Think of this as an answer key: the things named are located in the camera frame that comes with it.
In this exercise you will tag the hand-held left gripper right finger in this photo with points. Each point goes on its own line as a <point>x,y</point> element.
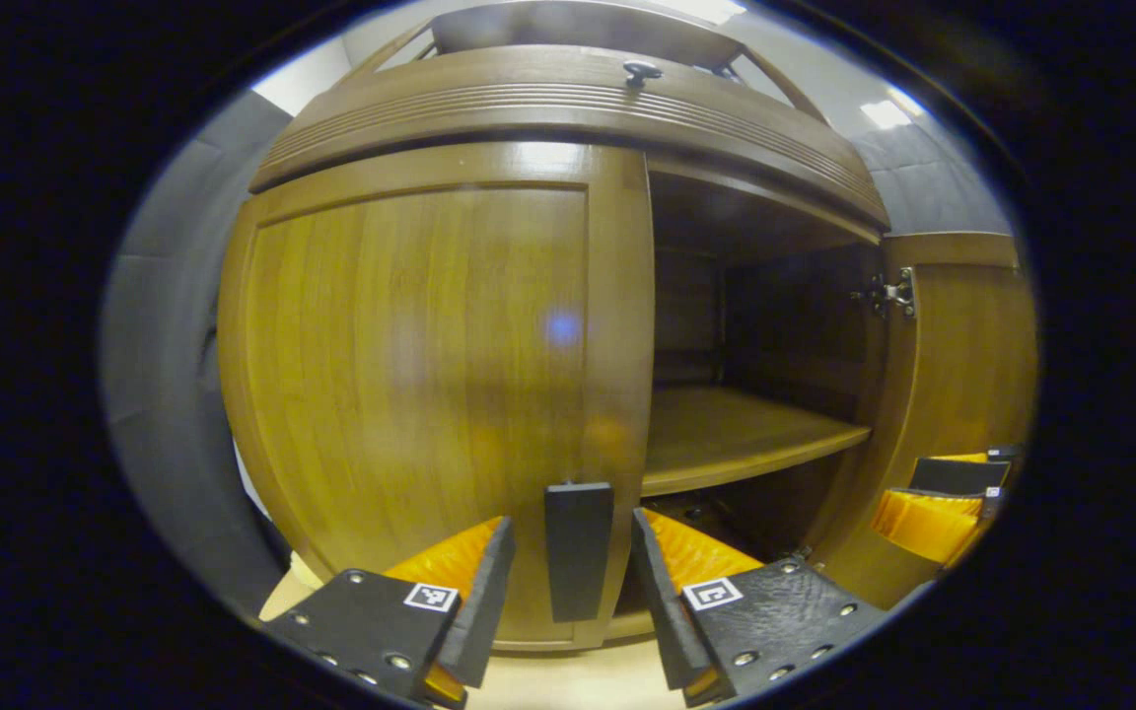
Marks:
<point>667,611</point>

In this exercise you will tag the large ceiling light panel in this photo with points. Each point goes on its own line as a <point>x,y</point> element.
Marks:
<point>701,8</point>

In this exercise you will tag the wooden double-door shoe cabinet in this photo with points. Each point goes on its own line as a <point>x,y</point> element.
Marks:
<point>755,434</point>

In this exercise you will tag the small ceiling light panel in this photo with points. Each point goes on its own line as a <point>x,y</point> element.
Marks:
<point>887,111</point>

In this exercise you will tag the wooden shoe cabinet door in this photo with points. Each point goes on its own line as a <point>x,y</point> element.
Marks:
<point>410,375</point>
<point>962,375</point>

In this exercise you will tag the wooden cabinet drawer black knob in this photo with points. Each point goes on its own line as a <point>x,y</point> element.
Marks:
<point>529,99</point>

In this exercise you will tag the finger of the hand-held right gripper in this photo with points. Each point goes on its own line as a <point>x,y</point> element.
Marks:
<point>933,523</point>
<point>962,457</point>

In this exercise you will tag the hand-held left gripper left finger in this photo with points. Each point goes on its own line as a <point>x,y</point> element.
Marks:
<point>484,611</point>

